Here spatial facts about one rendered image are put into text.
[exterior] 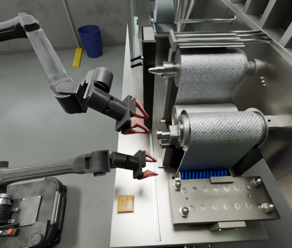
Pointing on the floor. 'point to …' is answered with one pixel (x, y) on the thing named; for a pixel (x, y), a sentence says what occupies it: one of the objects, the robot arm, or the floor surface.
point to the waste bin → (91, 40)
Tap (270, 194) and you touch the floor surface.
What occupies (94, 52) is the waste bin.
